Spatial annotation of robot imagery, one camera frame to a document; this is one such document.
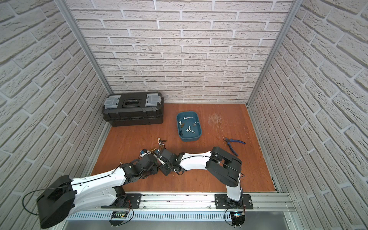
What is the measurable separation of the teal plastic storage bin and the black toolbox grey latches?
6.4 inches

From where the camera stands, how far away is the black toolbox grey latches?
939 millimetres

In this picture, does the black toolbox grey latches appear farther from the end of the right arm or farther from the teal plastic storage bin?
the end of the right arm

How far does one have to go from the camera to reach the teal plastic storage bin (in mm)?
990
